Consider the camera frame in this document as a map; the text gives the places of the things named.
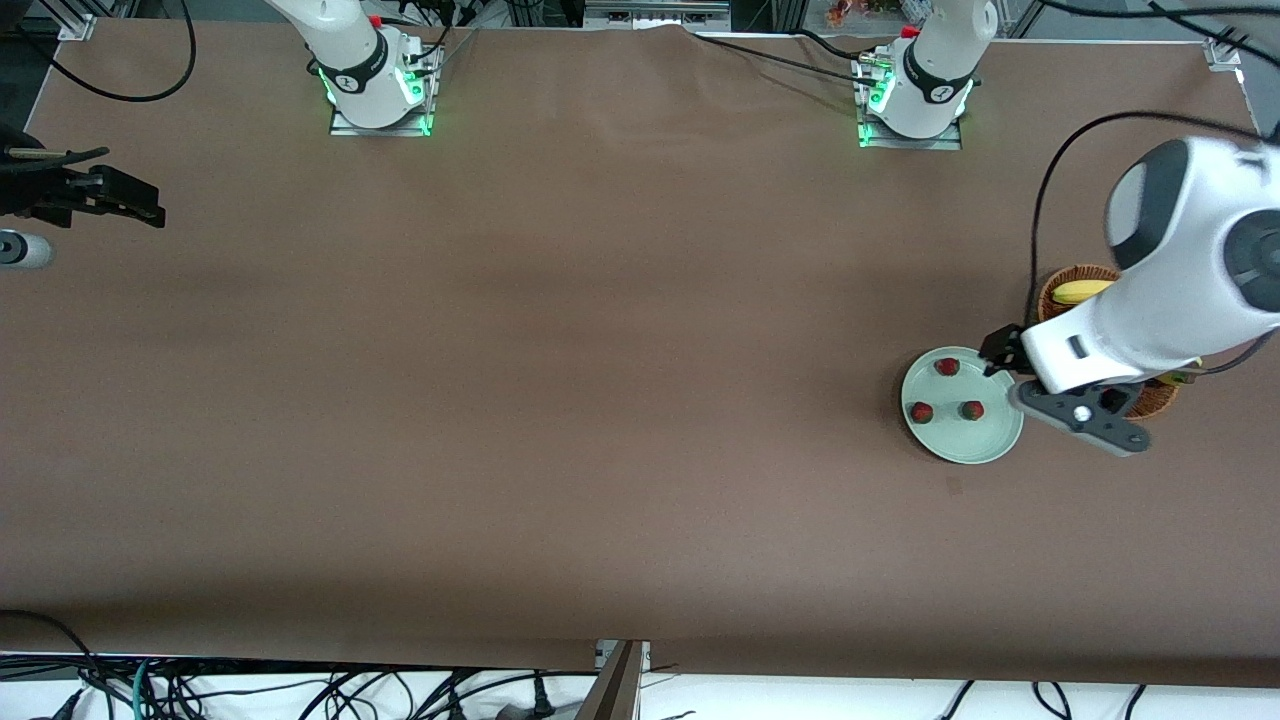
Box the light green round plate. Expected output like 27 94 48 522
900 346 1025 466

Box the yellow banana bunch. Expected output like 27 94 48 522
1050 279 1203 387

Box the brown wicker basket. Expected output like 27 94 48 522
1037 264 1181 422

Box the brown table cover sheet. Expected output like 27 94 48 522
0 18 1280 689

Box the grey metal equipment box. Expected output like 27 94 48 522
583 0 733 31

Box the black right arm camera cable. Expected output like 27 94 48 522
40 0 197 103

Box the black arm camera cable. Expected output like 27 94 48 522
40 0 197 103
1024 0 1280 377

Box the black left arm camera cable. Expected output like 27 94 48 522
1024 0 1280 377

